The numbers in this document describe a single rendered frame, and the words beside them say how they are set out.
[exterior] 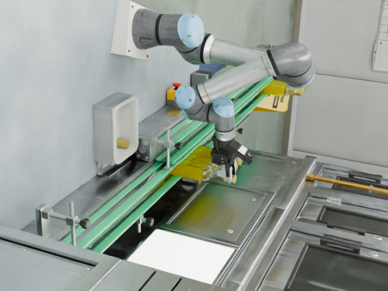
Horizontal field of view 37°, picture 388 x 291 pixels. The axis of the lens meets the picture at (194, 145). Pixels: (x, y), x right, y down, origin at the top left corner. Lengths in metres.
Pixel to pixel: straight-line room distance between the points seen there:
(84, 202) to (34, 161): 0.25
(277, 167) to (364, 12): 5.34
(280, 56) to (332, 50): 6.17
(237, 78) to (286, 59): 0.18
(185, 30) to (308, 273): 0.95
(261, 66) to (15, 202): 0.91
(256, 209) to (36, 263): 1.14
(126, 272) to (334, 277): 0.94
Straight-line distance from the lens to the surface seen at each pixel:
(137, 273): 1.34
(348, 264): 2.17
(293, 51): 1.97
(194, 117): 2.10
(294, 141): 8.60
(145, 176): 2.19
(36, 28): 1.78
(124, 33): 2.12
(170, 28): 2.09
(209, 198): 2.40
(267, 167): 2.80
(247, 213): 2.31
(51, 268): 1.40
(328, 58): 8.15
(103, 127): 2.08
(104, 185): 2.10
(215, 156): 2.21
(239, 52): 2.14
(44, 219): 1.77
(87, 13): 1.99
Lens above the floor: 1.83
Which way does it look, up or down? 21 degrees down
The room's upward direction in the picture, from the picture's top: 101 degrees clockwise
